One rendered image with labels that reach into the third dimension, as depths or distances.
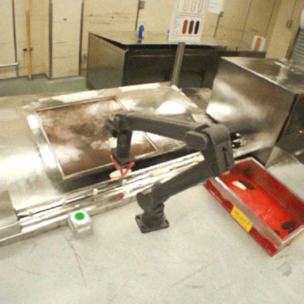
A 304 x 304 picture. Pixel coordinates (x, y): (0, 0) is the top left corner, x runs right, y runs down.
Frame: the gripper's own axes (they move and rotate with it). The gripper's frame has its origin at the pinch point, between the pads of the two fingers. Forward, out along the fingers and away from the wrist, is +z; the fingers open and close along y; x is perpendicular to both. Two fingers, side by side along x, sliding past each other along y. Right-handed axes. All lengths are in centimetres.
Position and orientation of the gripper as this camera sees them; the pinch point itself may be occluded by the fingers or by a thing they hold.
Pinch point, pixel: (121, 171)
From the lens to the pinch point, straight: 113.1
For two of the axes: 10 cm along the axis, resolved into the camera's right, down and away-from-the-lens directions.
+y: -5.6, -5.3, 6.4
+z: -1.4, 8.2, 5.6
